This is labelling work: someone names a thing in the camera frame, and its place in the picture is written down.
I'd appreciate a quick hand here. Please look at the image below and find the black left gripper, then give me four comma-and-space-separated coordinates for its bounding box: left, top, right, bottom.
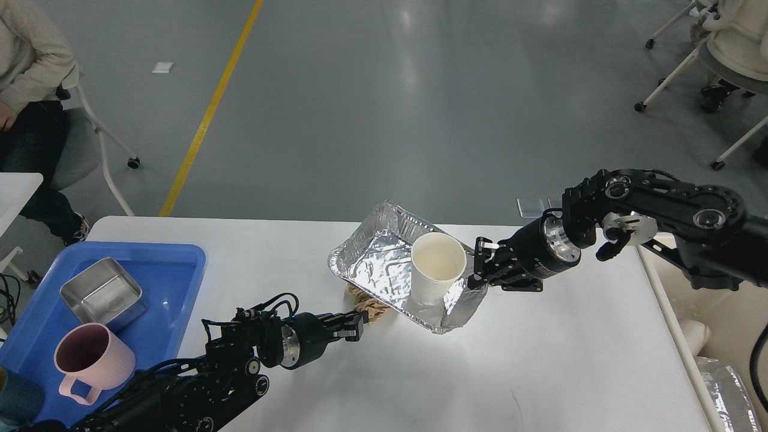
280, 311, 368, 370

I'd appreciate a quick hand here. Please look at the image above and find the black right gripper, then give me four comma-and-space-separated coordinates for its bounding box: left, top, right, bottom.
467, 214, 581, 292

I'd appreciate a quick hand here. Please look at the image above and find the brown paper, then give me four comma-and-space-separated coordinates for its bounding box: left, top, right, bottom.
347, 284, 391, 325

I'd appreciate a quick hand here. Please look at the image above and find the cream paper cup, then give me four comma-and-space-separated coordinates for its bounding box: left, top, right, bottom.
410, 232, 467, 306

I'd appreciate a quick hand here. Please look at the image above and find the stainless steel tray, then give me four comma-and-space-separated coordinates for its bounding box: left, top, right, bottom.
60, 257, 149, 333

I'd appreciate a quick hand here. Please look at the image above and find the pink ribbed mug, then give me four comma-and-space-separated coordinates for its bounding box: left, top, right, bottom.
54, 323, 136, 406

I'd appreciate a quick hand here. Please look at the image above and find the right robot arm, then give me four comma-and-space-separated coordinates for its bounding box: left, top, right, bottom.
468, 169, 766, 292

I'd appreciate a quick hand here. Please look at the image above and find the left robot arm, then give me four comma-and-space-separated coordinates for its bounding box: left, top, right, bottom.
19, 292, 368, 431

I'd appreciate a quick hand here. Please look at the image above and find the floor outlet cover left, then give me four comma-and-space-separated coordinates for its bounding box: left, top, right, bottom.
517, 197, 546, 219

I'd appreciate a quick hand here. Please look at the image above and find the floor outlet cover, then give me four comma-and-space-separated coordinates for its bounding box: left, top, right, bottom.
517, 197, 546, 219
547, 197, 563, 211

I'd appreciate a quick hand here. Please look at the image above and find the floor outlet cover right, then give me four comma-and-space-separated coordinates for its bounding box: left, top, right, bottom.
547, 197, 563, 211

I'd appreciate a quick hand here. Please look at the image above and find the white cup in bin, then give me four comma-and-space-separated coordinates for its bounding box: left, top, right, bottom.
678, 319, 712, 356

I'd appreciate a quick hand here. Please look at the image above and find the beige plastic bin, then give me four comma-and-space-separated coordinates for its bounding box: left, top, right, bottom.
637, 247, 767, 430

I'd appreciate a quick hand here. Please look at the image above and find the foil tray in bin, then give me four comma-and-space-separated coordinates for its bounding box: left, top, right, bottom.
695, 356, 761, 431

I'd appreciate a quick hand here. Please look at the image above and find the grey office chair left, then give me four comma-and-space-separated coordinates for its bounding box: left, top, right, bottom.
50, 63, 140, 217

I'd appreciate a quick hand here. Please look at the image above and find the white floor paper scrap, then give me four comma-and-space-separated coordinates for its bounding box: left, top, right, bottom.
151, 61, 175, 74

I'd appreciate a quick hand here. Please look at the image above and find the white office chair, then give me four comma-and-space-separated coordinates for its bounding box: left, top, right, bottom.
634, 0, 768, 171

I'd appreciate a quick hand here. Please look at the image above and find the white side table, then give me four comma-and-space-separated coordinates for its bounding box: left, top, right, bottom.
1, 172, 44, 236

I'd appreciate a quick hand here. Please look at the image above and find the person in dark trousers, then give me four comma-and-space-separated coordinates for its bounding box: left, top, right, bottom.
1, 1, 90, 246

